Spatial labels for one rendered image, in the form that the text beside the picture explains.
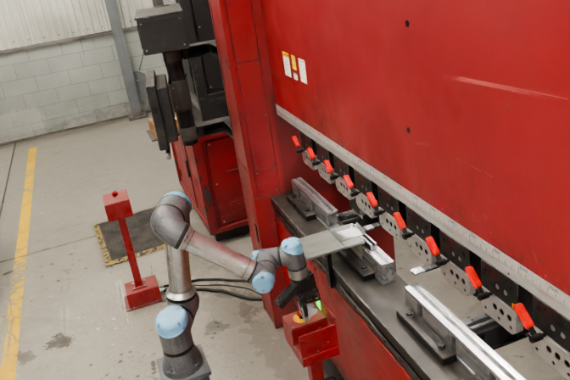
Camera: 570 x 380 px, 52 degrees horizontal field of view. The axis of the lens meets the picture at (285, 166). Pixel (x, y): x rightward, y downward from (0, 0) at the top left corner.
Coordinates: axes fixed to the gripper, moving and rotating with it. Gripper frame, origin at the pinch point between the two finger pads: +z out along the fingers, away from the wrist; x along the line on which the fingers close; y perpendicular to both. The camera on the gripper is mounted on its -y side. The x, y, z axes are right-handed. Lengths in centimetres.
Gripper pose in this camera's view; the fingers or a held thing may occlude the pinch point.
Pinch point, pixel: (304, 320)
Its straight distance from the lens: 236.1
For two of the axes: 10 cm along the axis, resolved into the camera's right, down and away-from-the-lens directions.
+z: 2.2, 9.0, 3.9
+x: -3.5, -3.0, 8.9
